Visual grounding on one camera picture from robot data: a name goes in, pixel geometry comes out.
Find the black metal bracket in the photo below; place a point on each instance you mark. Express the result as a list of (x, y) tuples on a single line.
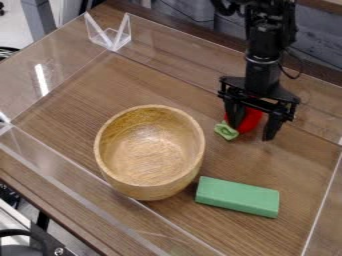
[(42, 240)]

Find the red plush strawberry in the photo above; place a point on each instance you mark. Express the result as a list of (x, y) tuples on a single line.
[(249, 124)]

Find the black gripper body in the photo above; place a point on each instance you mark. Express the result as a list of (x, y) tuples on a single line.
[(278, 100)]

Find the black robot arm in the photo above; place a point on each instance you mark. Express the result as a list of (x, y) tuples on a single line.
[(257, 92)]

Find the wooden bowl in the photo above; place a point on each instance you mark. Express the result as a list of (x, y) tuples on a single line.
[(149, 150)]

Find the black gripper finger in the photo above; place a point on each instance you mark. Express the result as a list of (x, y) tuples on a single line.
[(273, 125), (235, 113)]

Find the green rectangular block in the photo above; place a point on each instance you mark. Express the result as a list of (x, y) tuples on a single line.
[(237, 196)]

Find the clear acrylic tray enclosure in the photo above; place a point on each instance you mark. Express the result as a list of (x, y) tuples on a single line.
[(64, 85)]

